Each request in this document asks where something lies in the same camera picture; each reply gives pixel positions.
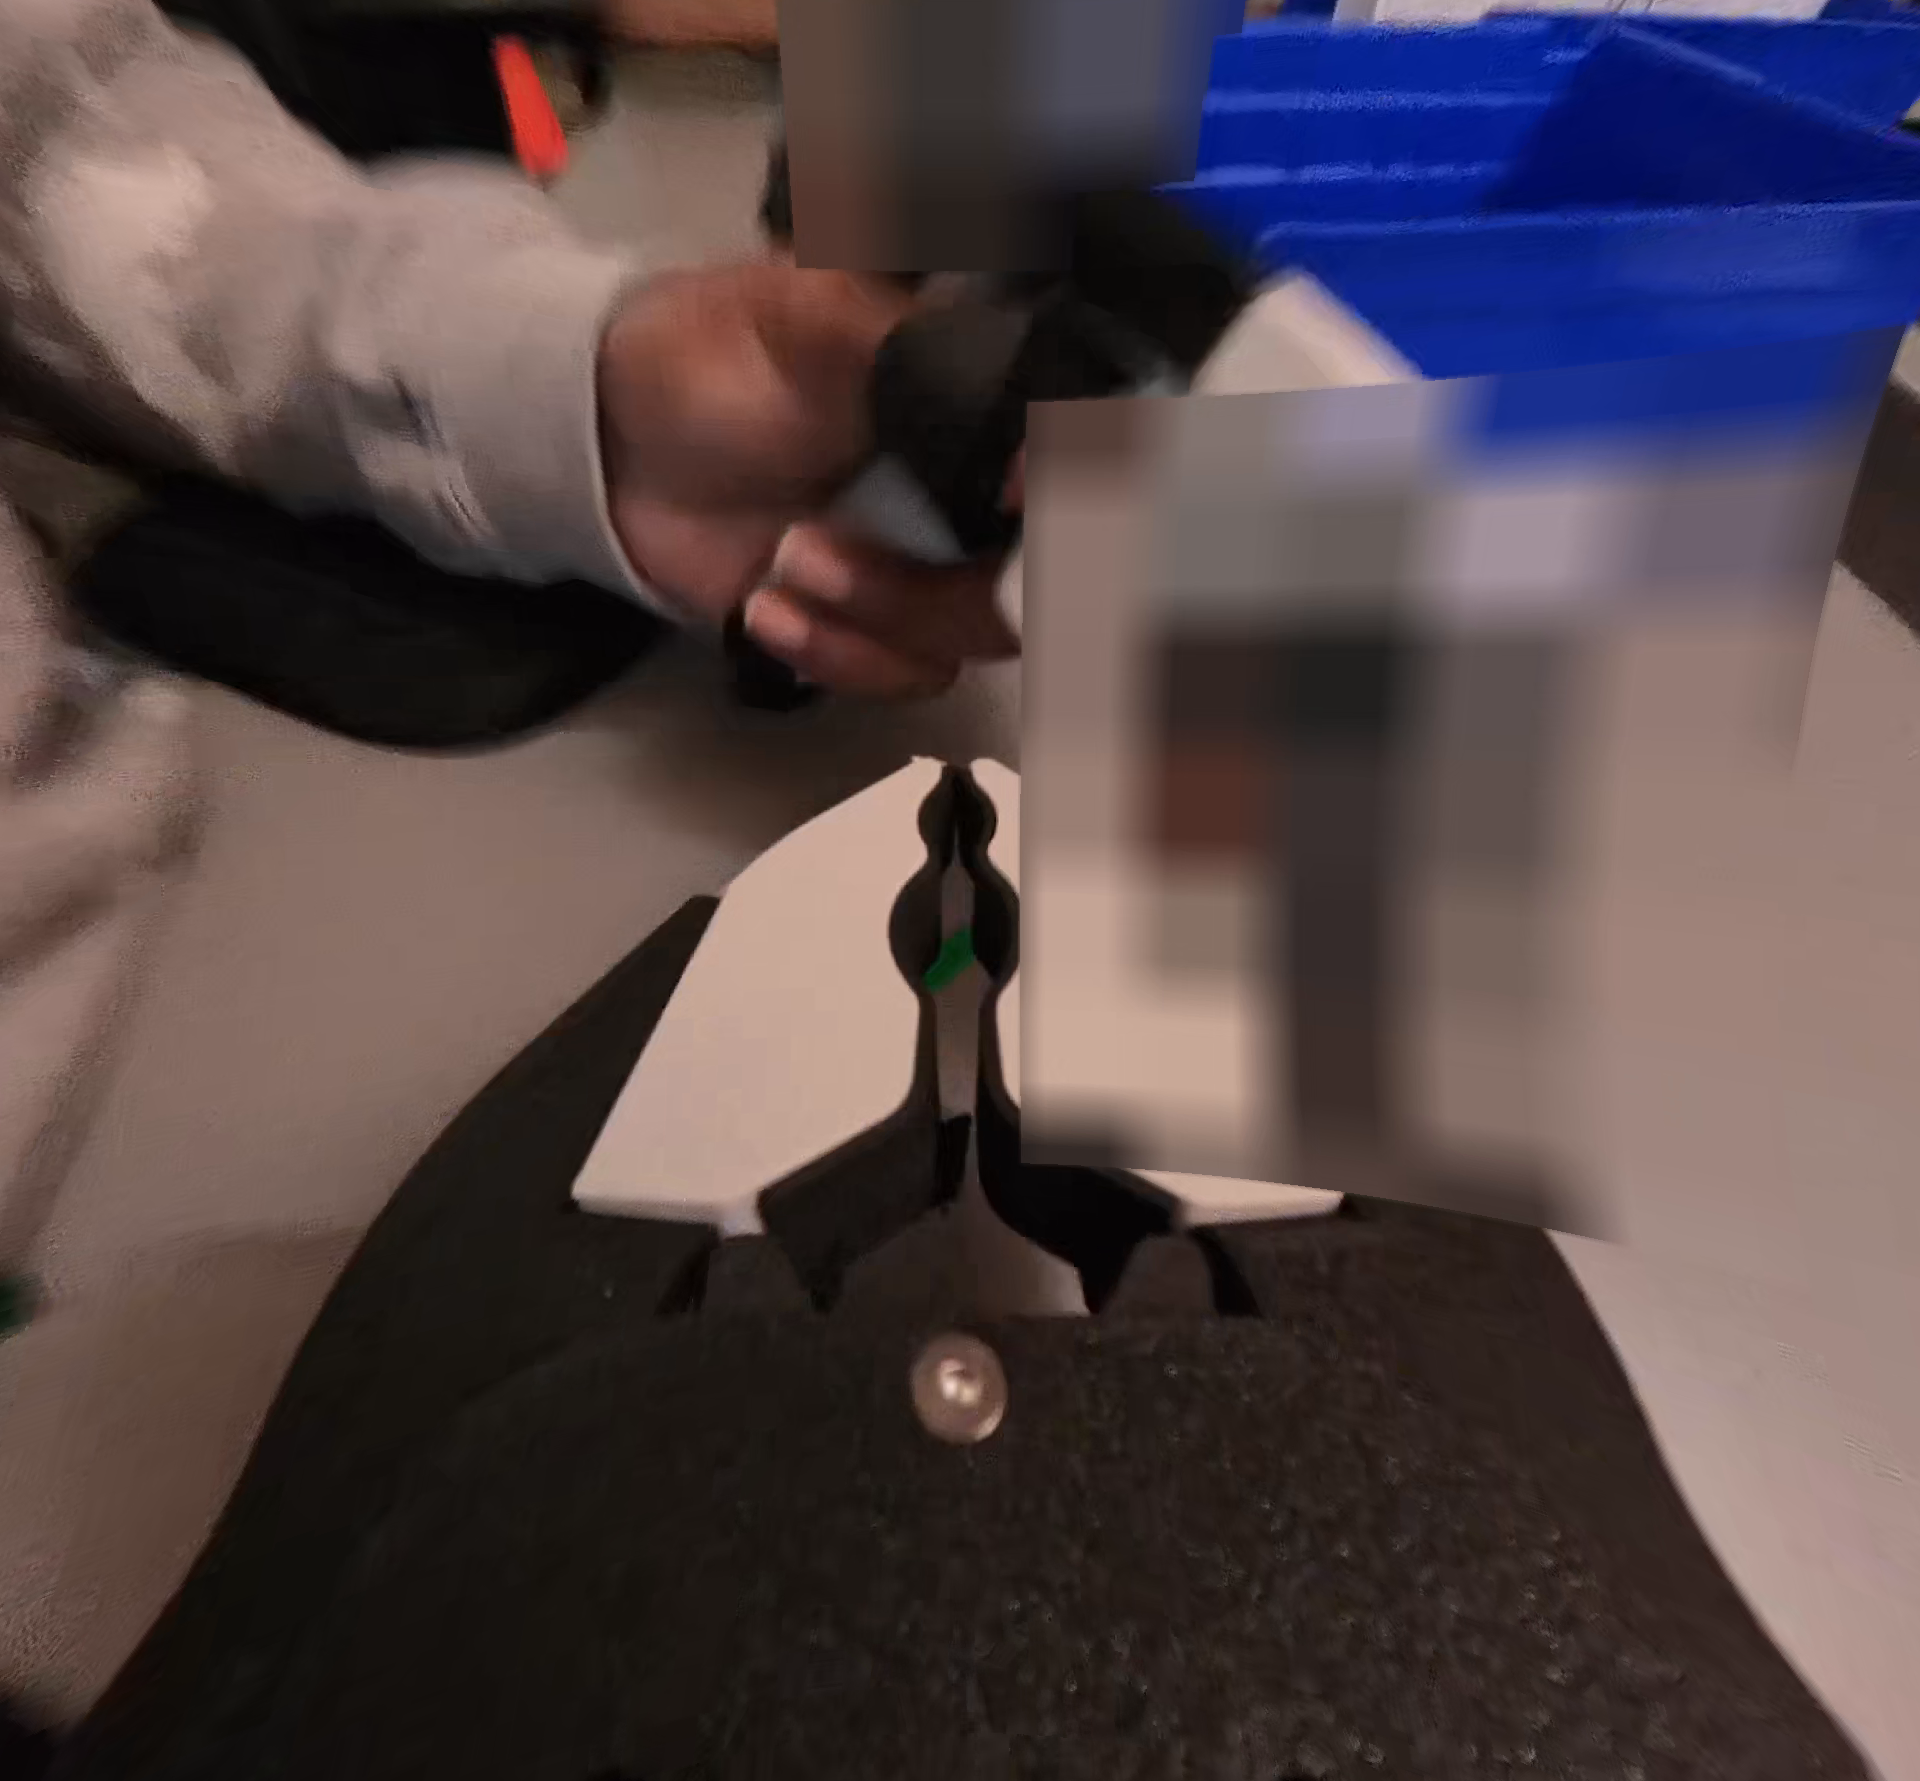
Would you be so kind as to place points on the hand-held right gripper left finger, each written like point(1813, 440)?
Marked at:
point(781, 1048)

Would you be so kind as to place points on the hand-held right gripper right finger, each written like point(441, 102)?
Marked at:
point(1002, 799)

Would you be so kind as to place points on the long green lego tile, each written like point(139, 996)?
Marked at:
point(948, 963)

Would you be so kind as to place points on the person's left hand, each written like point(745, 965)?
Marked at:
point(721, 418)

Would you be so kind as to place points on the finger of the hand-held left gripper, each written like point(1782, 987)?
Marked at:
point(1291, 334)

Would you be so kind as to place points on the black mesh chair armrest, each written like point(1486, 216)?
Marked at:
point(345, 627)

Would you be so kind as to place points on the red orange pole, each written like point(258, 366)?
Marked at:
point(509, 57)

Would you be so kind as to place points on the blue plastic storage bin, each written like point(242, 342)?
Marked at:
point(1650, 266)

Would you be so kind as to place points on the small green lego tile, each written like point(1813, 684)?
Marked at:
point(14, 1301)

